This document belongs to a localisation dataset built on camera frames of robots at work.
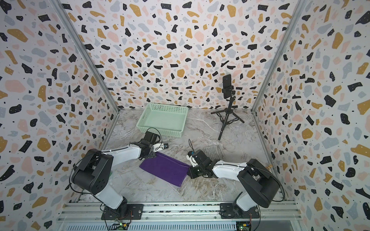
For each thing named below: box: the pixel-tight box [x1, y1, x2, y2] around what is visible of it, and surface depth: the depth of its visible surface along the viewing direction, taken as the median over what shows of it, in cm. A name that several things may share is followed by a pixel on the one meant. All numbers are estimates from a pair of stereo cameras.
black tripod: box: [210, 95, 245, 141], surface depth 105 cm
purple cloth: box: [139, 152, 191, 188], surface depth 91 cm
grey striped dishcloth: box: [203, 144, 225, 162], surface depth 97 cm
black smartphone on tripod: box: [222, 74, 232, 99], surface depth 92 cm
